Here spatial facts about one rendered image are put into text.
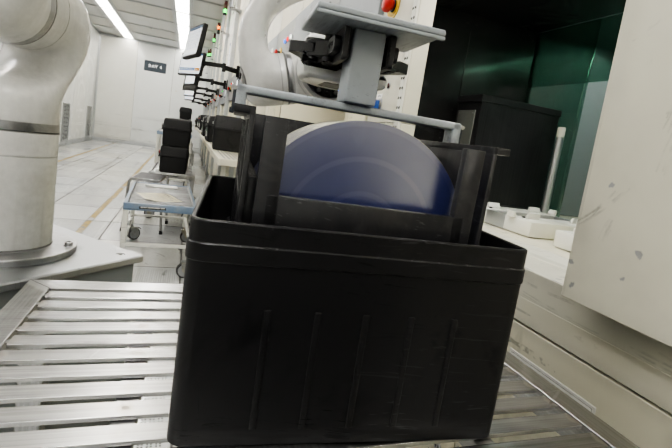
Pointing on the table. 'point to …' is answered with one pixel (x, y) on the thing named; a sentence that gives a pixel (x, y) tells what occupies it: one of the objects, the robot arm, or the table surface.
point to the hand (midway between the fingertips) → (363, 50)
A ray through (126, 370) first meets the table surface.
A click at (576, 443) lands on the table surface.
